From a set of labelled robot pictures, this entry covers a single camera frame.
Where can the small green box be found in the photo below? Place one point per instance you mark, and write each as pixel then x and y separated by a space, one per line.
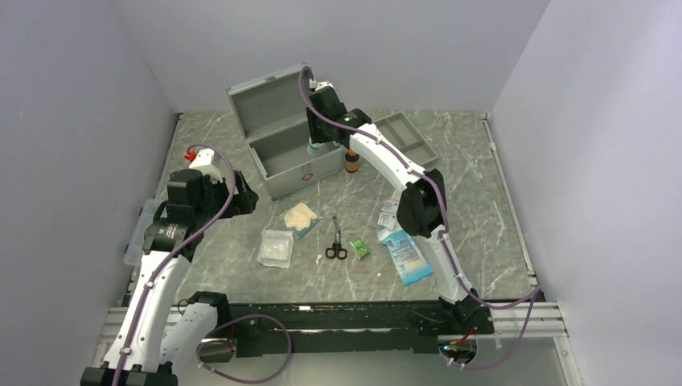
pixel 360 249

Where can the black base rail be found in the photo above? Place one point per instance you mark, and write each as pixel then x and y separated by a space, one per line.
pixel 422 327

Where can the black handled scissors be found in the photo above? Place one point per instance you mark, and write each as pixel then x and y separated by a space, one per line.
pixel 336 251

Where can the grey metal medicine case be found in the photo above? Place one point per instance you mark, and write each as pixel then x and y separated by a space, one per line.
pixel 272 117

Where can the cream latex gloves packet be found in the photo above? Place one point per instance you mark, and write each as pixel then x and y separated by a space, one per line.
pixel 301 219

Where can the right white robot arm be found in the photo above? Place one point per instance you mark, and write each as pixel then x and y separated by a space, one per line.
pixel 422 209

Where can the clear plastic storage box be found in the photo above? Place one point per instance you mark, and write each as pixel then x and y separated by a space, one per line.
pixel 133 251

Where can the clear bag alcohol wipes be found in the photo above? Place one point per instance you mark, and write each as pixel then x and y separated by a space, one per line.
pixel 388 214

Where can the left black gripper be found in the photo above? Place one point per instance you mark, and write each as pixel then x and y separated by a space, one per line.
pixel 243 202

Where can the brown bottle orange cap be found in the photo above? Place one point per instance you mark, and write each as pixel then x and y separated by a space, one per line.
pixel 351 161

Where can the grey plastic divider tray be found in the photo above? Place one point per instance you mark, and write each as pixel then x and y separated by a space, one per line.
pixel 403 134

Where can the white bottle green label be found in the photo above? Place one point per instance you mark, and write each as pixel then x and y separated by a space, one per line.
pixel 314 148

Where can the blue white medical pouch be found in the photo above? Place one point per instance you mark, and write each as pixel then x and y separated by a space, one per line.
pixel 410 264

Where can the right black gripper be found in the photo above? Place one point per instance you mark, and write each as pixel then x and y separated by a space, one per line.
pixel 311 118

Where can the clear gauze pad packet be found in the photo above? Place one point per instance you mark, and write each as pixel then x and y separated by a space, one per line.
pixel 275 249

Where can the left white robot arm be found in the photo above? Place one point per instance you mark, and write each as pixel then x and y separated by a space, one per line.
pixel 145 351

